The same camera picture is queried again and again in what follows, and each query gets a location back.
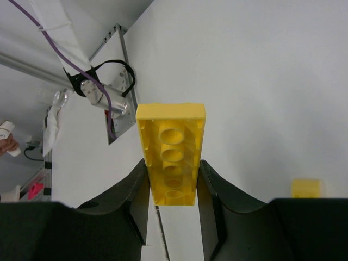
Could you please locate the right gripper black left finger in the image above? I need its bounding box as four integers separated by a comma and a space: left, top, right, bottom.
1, 160, 150, 260

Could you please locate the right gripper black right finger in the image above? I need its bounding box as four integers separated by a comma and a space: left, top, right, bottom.
197, 160, 347, 260

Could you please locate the pink object in background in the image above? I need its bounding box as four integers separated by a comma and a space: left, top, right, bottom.
28, 183, 45, 201

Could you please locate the person hand in background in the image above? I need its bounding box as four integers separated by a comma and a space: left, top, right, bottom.
0, 134, 19, 156

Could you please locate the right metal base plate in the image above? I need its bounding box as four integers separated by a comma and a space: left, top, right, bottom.
108, 24, 138, 144

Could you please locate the long yellow lego brick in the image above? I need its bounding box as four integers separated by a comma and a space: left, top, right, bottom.
136, 103, 206, 206

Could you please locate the short yellow lego brick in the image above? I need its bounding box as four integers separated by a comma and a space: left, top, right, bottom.
291, 179, 322, 198

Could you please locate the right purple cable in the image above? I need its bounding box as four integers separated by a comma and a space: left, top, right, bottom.
8, 0, 117, 136

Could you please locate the white cloth in background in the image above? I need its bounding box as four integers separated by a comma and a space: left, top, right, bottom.
42, 105, 61, 157

